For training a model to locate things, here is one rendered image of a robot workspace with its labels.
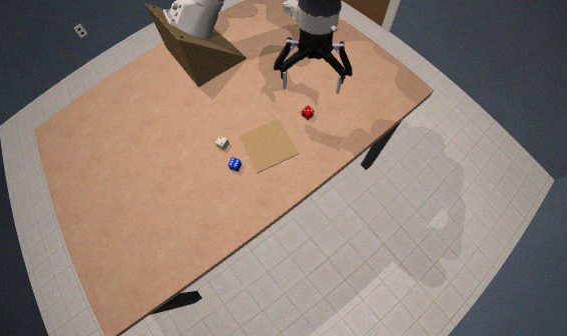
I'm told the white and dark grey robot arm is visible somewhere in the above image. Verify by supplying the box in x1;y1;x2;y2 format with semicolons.
163;0;342;40

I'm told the blue die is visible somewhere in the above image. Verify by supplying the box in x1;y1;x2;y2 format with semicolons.
228;157;242;172

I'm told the red die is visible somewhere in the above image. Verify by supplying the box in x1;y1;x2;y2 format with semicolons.
302;106;314;120

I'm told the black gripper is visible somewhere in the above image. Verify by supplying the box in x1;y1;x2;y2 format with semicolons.
273;29;352;94

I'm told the white die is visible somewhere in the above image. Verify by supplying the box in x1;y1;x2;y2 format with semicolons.
215;135;229;150

